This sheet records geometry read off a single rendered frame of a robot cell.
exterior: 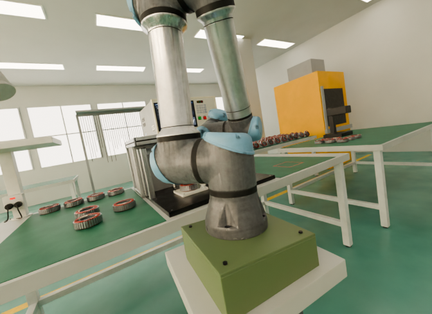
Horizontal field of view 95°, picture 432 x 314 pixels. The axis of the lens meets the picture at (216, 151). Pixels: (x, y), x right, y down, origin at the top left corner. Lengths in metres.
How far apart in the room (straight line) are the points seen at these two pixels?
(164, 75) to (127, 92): 7.29
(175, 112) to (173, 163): 0.13
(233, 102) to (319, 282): 0.45
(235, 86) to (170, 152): 0.24
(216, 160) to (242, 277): 0.22
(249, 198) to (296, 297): 0.19
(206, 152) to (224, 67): 0.23
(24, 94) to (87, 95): 1.50
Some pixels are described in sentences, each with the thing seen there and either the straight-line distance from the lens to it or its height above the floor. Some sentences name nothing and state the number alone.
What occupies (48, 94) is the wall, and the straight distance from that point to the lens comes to 7.74.
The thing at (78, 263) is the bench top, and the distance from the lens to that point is 0.84.
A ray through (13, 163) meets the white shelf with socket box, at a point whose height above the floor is 1.10.
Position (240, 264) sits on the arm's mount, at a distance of 0.39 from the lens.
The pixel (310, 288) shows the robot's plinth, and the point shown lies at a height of 0.74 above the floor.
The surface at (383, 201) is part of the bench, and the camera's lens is 2.29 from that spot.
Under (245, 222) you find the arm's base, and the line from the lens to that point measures 0.45.
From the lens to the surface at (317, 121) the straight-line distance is 4.54.
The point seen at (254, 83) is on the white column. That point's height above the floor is 2.20.
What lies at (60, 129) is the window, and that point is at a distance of 7.52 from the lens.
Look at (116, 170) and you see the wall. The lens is 7.47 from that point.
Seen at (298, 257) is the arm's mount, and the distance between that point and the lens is 0.47.
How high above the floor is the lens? 1.05
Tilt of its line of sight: 5 degrees down
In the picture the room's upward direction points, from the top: 10 degrees counter-clockwise
